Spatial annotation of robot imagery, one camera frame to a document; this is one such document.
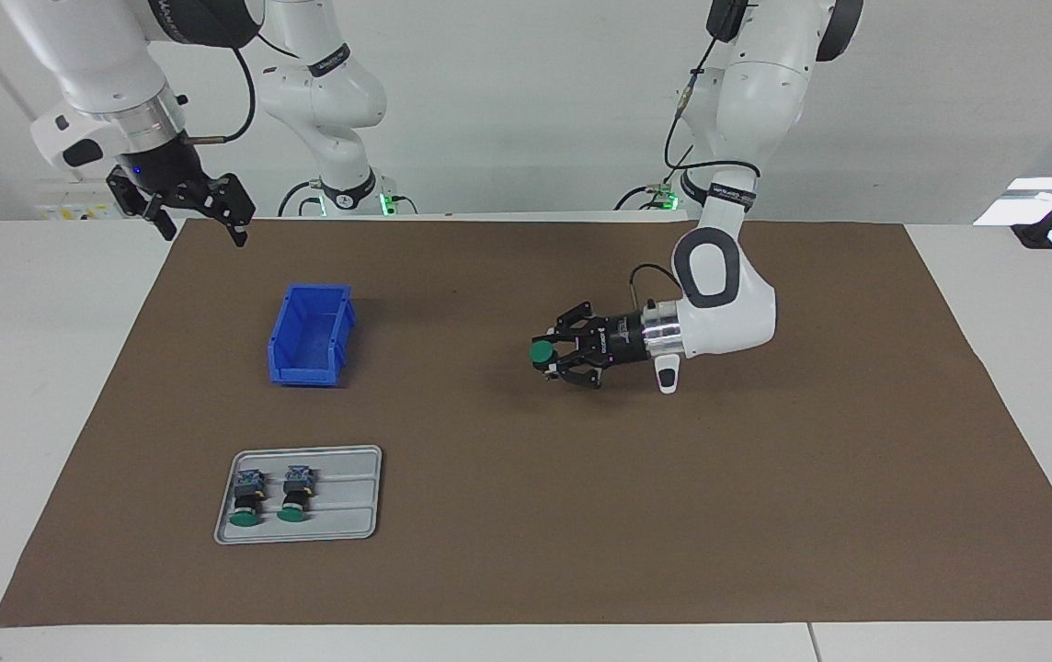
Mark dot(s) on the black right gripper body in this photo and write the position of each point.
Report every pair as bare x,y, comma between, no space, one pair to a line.
163,165

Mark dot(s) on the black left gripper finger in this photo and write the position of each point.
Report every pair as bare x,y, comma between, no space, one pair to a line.
572,322
577,372

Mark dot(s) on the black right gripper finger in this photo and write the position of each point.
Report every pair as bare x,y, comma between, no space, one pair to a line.
227,207
154,213

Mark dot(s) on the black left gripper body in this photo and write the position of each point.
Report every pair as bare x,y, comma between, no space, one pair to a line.
618,338

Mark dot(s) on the green push button switch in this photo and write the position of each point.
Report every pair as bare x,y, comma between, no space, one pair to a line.
542,354
294,492
247,496

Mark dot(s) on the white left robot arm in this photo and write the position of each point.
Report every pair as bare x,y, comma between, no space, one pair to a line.
728,313

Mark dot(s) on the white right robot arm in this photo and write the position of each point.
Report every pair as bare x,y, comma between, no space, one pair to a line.
94,64

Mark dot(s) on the brown table mat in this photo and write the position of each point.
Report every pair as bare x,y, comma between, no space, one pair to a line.
627,478

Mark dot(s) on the green lit base connector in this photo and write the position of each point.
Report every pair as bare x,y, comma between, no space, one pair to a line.
664,198
386,204

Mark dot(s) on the blue plastic storage bin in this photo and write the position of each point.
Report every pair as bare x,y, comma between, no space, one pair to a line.
310,340

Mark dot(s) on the silver metal tray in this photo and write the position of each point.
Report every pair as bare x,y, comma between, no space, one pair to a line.
342,515

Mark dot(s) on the white wall socket box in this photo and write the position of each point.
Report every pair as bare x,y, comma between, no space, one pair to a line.
75,207

